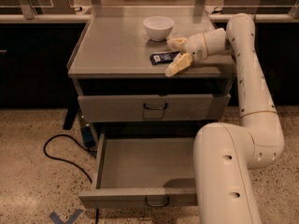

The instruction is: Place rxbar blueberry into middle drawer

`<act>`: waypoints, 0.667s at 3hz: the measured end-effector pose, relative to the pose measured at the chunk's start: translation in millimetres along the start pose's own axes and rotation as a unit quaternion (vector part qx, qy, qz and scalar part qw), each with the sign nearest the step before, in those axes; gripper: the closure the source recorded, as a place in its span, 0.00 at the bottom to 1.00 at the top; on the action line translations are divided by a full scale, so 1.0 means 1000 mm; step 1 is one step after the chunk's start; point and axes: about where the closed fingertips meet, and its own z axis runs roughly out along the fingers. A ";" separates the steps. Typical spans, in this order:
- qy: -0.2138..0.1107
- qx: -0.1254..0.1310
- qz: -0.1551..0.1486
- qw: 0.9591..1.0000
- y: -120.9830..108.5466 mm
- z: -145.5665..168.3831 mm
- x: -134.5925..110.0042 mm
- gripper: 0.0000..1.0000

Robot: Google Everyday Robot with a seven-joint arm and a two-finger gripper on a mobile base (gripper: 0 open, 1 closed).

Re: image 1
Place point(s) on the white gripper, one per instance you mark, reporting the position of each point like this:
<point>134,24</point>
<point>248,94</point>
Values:
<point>196,48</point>

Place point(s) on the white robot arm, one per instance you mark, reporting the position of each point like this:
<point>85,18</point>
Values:
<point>224,153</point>

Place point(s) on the closed grey top drawer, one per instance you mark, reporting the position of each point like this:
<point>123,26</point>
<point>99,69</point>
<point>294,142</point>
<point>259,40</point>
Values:
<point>173,107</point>

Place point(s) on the grey metal drawer cabinet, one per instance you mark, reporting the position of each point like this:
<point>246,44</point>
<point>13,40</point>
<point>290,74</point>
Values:
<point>113,58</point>

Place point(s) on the open middle drawer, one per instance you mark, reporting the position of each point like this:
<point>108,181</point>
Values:
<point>142,172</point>

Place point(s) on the white ceramic bowl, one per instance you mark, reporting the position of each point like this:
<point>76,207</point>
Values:
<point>158,28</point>

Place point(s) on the blue power box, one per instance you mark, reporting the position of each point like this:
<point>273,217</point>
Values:
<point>87,137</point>

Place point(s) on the long dark counter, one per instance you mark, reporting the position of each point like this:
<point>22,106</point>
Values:
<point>34,57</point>

